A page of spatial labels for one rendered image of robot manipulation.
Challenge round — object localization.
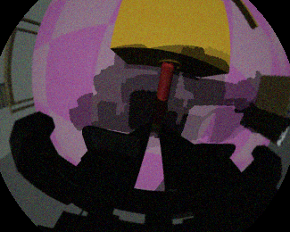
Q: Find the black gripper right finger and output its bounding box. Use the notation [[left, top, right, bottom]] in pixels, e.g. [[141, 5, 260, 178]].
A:
[[159, 123, 236, 192]]

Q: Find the red cylindrical rod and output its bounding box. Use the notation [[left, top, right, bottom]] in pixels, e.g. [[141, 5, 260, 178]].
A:
[[152, 62, 176, 128]]

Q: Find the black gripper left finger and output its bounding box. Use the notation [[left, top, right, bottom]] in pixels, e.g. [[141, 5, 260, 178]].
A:
[[81, 120, 152, 187]]

